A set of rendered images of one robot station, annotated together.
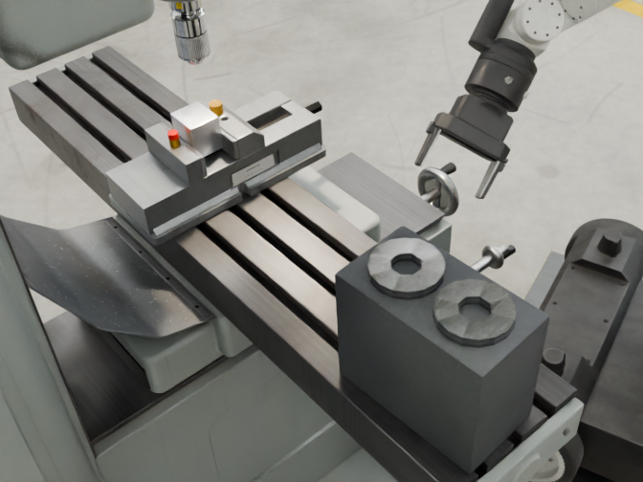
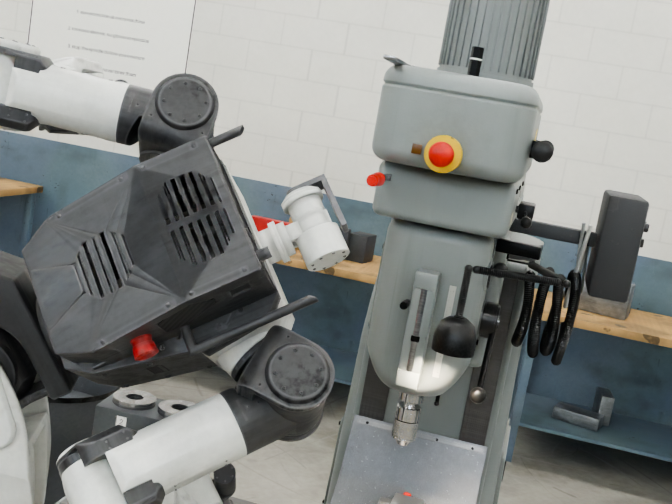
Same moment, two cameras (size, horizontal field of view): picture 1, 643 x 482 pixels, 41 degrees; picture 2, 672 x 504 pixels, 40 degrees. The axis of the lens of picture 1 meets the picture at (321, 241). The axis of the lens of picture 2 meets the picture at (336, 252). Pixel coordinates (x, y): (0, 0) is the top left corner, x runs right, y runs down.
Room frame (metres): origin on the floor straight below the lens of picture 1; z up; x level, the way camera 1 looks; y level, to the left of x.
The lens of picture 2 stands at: (2.28, -1.09, 1.82)
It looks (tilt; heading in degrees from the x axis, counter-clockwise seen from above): 9 degrees down; 140
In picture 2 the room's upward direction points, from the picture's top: 10 degrees clockwise
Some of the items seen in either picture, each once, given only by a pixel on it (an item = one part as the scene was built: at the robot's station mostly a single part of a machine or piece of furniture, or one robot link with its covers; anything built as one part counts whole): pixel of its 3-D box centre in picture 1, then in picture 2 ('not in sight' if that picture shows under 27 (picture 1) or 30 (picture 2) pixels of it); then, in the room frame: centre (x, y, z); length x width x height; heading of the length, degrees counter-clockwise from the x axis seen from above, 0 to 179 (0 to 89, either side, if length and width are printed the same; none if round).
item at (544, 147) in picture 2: not in sight; (542, 149); (1.19, 0.28, 1.79); 0.45 x 0.04 x 0.04; 128
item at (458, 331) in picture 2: not in sight; (455, 333); (1.26, 0.07, 1.47); 0.07 x 0.07 x 0.06
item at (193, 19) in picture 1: (188, 14); (409, 407); (1.09, 0.17, 1.26); 0.05 x 0.05 x 0.01
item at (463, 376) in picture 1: (435, 342); (150, 447); (0.67, -0.13, 1.04); 0.22 x 0.12 x 0.20; 41
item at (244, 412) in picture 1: (258, 375); not in sight; (1.11, 0.15, 0.44); 0.80 x 0.30 x 0.60; 128
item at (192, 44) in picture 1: (191, 35); (406, 423); (1.09, 0.17, 1.23); 0.05 x 0.05 x 0.06
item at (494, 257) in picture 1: (479, 266); not in sight; (1.31, -0.34, 0.52); 0.22 x 0.06 x 0.06; 128
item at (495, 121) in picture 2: not in sight; (464, 124); (1.08, 0.18, 1.81); 0.47 x 0.26 x 0.16; 128
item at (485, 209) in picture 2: not in sight; (453, 193); (1.07, 0.20, 1.68); 0.34 x 0.24 x 0.10; 128
